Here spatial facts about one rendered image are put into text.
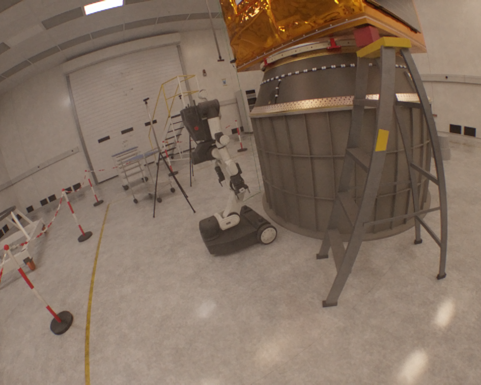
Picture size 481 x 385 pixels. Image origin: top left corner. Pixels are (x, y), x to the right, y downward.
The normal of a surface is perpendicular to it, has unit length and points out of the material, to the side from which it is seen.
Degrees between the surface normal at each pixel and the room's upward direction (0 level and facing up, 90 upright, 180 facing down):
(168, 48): 90
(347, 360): 0
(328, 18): 132
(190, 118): 90
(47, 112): 90
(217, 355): 0
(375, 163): 87
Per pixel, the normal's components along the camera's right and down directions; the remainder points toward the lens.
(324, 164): -0.56, 0.43
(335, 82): -0.47, -0.04
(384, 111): -0.19, 0.36
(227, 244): 0.07, 0.37
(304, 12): -0.88, 0.33
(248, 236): 0.40, 0.27
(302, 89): -0.67, -0.05
